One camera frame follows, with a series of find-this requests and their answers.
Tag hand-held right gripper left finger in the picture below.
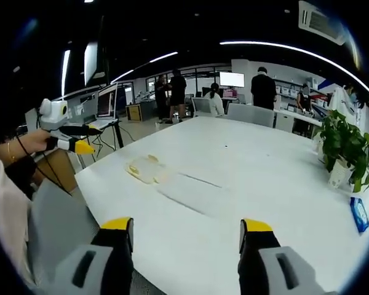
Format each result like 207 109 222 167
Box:
54 216 135 295

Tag brown cardboard box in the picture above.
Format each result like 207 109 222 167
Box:
33 149 78 192

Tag grey office chair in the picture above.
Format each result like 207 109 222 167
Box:
26 180 101 288
226 103 276 128

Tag person's left hand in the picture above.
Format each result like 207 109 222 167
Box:
27 128 61 154

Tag gold bracelet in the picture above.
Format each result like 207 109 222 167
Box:
6 141 17 163

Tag person's white clothing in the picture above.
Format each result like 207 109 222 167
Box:
0 122 34 288

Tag ceiling air conditioner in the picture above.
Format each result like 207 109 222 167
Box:
298 0 349 46

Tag black cable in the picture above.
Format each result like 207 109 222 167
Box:
16 134 73 196

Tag blue tissue packet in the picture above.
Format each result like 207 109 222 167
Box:
349 196 369 235

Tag bright white screen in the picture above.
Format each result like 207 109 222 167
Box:
218 71 245 89

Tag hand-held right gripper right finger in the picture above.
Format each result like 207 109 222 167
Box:
237 218 339 295

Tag short ceiling light strip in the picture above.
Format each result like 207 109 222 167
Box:
149 51 179 64

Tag wall shelf with boxes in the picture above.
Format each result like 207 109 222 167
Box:
272 76 330 111

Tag grey mesh chair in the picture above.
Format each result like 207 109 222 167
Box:
191 97 212 118

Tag long ceiling light strip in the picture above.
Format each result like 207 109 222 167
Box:
219 39 369 107

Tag white plant pot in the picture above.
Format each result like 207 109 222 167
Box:
327 159 352 190

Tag open laptop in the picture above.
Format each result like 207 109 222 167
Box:
89 82 121 130

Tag wooden crate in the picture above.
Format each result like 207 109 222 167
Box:
125 103 143 122

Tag green potted plant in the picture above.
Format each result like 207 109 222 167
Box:
314 109 369 194

